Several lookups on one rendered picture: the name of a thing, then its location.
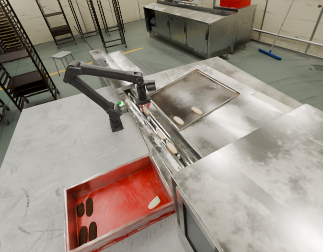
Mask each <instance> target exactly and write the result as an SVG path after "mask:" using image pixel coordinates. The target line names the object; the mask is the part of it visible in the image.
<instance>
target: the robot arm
mask: <svg viewBox="0 0 323 252"><path fill-rule="evenodd" d="M80 75H90V76H97V77H103V78H109V79H115V80H121V81H126V82H129V83H133V84H136V88H137V93H138V98H136V99H135V102H137V104H138V105H139V106H140V107H141V109H142V111H144V110H143V105H145V104H146V106H147V109H149V106H150V104H151V101H150V100H152V98H151V97H150V96H149V95H148V94H146V90H147V91H148V92H151V91H156V85H155V80H154V79H152V80H147V79H146V80H144V78H143V74H142V73H141V72H139V71H126V70H119V69H114V68H108V67H102V66H97V65H91V64H87V63H84V62H83V61H78V60H72V61H71V62H70V63H69V65H68V66H67V68H66V71H65V75H64V79H63V82H65V83H68V84H70V85H72V86H74V87H75V88H76V89H78V90H79V91H80V92H82V93H83V94H84V95H86V96H87V97H88V98H90V99H91V100H92V101H94V102H95V103H96V104H98V105H99V106H100V107H101V108H103V110H104V111H106V113H107V114H108V115H109V121H110V125H111V129H112V132H117V131H120V130H123V129H124V127H123V124H122V121H121V119H120V116H121V115H122V114H121V112H122V110H121V107H120V105H119V104H117V103H113V102H110V101H108V100H106V99H105V98H104V97H103V96H101V95H100V94H99V93H98V92H96V91H95V90H94V89H93V88H91V87H90V86H89V85H88V84H86V83H85V82H84V81H83V80H81V79H80V78H79V77H78V76H80ZM145 86H146V89H145Z"/></svg>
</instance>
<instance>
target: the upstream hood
mask: <svg viewBox="0 0 323 252"><path fill-rule="evenodd" d="M89 53H90V56H91V57H92V59H93V60H94V61H95V63H96V64H97V66H101V67H106V68H112V69H118V70H122V69H121V68H120V67H119V66H118V65H117V64H116V63H115V62H114V61H113V60H112V58H111V57H110V56H109V55H108V54H107V53H106V52H105V51H104V50H103V49H102V48H99V49H95V50H92V51H89ZM106 79H107V80H108V81H109V83H110V84H111V86H112V87H113V89H114V90H115V91H116V93H117V94H121V93H123V91H124V90H127V89H130V88H131V89H136V88H135V84H133V83H131V82H126V81H123V80H117V79H111V78H106Z"/></svg>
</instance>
